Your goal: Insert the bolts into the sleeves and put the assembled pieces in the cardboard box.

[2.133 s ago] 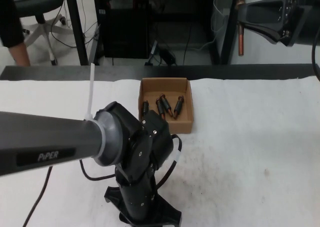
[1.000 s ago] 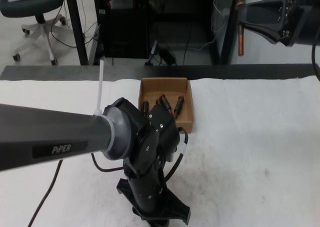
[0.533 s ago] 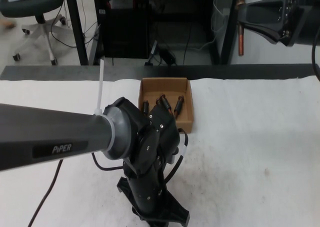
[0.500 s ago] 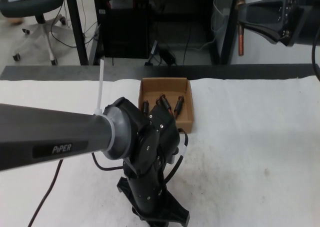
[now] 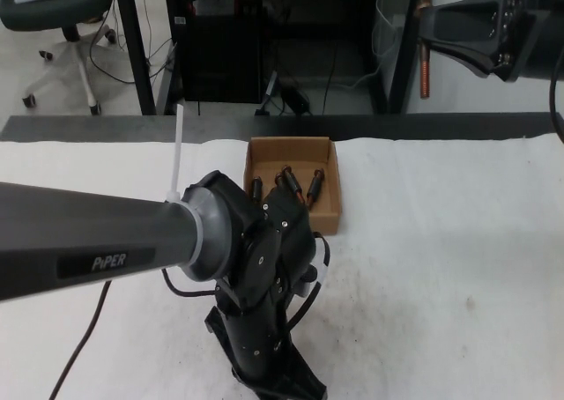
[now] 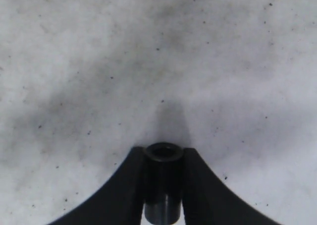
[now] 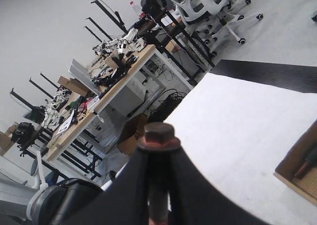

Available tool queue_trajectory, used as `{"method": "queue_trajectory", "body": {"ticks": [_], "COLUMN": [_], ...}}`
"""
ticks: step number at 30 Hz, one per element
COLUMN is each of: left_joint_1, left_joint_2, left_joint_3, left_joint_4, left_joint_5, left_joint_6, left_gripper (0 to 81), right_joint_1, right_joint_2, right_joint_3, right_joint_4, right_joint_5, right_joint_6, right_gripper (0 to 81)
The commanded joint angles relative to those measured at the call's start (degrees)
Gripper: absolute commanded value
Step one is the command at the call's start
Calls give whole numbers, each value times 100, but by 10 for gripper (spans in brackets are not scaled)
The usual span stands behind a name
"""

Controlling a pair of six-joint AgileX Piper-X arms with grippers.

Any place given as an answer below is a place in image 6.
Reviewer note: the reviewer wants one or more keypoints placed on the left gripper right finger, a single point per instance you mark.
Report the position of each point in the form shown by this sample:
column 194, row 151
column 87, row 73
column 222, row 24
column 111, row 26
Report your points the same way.
column 210, row 197

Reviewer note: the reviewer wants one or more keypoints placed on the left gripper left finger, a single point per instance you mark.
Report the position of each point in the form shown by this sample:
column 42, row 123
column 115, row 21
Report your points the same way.
column 121, row 197

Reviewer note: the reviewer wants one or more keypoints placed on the black cylindrical metal sleeve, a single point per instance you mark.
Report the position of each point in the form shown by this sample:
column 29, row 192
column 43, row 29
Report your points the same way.
column 163, row 175

